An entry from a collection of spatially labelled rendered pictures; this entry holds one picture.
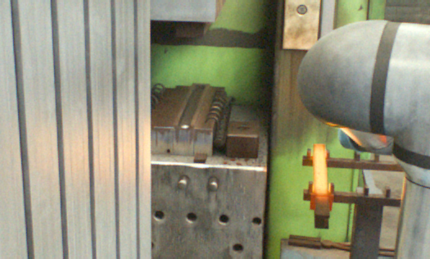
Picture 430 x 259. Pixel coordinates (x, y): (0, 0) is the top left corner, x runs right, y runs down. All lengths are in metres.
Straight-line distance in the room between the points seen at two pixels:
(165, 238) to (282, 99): 0.49
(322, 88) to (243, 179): 1.11
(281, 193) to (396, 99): 1.38
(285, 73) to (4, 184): 1.57
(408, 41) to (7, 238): 0.43
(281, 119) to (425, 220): 1.27
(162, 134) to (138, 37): 1.29
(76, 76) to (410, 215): 0.39
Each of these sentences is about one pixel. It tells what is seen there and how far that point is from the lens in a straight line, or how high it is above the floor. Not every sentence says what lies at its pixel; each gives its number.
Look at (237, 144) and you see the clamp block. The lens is 1.85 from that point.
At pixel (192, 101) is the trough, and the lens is 2.10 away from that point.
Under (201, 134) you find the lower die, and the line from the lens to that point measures 1.85.
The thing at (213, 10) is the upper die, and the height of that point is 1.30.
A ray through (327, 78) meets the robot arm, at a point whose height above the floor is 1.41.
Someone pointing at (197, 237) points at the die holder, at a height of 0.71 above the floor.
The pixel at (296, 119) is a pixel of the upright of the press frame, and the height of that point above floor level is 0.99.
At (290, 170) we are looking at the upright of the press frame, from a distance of 2.02.
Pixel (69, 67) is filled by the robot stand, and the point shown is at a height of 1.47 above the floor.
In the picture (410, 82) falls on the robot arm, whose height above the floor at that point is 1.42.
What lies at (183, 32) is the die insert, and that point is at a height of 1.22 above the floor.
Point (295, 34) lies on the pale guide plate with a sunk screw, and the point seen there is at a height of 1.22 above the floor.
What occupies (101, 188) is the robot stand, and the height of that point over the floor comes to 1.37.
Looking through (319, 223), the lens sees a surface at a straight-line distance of 1.44.
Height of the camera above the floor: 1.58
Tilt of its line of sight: 19 degrees down
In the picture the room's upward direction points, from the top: 1 degrees clockwise
